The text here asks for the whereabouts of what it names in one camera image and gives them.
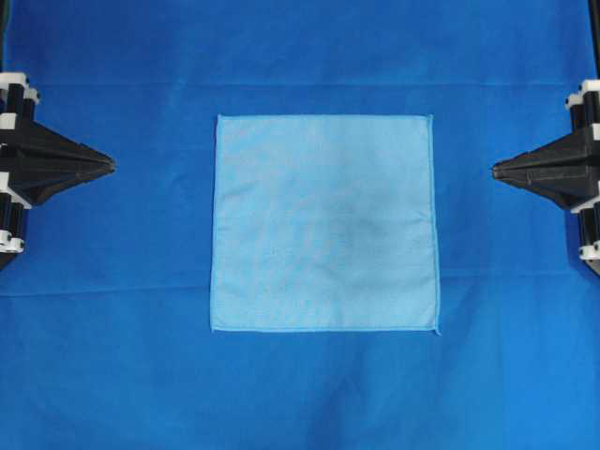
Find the light blue towel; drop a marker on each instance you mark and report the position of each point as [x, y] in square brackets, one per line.
[324, 223]

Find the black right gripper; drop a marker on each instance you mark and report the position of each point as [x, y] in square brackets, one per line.
[577, 192]

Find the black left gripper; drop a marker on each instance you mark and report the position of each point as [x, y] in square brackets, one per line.
[23, 189]

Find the dark blue table cloth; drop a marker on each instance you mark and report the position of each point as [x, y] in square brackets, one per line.
[105, 335]

